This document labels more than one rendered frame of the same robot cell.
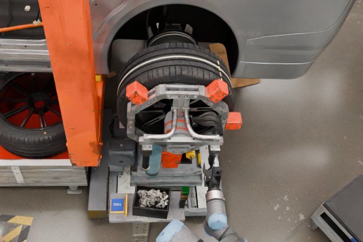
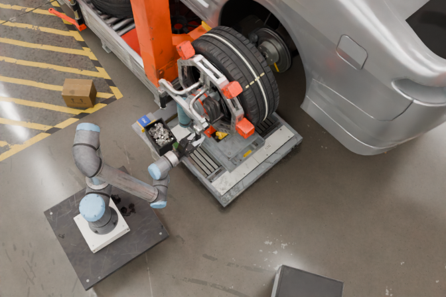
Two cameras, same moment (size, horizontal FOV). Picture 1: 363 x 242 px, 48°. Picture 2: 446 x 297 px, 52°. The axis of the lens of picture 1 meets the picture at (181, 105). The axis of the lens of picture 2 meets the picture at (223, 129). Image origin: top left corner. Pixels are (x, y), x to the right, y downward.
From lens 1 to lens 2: 1.55 m
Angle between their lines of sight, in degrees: 32
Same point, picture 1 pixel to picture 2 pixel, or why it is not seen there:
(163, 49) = (230, 34)
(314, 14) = (368, 95)
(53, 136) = not seen: hidden behind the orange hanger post
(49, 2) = not seen: outside the picture
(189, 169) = (227, 152)
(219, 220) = (152, 170)
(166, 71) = (210, 48)
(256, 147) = (311, 193)
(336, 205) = (288, 275)
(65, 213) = (140, 111)
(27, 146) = not seen: hidden behind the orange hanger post
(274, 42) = (333, 98)
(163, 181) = (206, 144)
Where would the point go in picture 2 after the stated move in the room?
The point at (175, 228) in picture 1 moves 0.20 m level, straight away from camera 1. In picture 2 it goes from (86, 127) to (124, 113)
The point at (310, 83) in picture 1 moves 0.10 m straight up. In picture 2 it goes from (434, 196) to (440, 191)
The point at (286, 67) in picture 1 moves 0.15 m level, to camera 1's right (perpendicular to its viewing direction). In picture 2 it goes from (343, 132) to (359, 152)
